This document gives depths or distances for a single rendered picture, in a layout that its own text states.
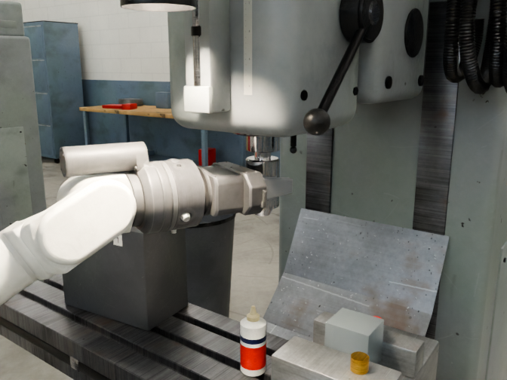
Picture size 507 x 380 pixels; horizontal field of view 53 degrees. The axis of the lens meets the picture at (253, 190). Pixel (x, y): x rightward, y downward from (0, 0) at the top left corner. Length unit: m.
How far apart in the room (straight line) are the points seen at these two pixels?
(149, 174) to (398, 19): 0.41
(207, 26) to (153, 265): 0.49
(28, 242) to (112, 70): 7.25
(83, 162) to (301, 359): 0.35
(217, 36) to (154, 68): 6.51
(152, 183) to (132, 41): 6.84
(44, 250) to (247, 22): 0.33
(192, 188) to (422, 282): 0.54
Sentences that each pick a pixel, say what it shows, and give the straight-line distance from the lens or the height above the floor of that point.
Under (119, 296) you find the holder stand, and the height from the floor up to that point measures 0.98.
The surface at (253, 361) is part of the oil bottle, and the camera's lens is 0.82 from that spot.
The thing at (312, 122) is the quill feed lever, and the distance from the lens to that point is 0.55.
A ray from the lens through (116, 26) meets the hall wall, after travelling 7.67.
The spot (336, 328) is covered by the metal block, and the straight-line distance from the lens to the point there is 0.68.
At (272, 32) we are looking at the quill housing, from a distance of 0.58.
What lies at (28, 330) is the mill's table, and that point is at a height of 0.90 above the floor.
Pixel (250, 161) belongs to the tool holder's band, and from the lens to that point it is 0.69.
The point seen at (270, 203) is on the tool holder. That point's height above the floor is 1.21.
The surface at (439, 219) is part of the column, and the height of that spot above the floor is 1.12.
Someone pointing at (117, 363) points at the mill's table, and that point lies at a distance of 0.89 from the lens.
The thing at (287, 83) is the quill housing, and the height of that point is 1.37.
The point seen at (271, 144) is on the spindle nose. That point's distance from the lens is 0.68.
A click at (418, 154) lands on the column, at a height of 1.23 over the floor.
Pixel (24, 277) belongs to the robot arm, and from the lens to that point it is 0.59.
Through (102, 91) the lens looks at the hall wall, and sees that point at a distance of 7.97.
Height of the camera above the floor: 1.39
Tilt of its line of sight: 14 degrees down
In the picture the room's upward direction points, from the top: straight up
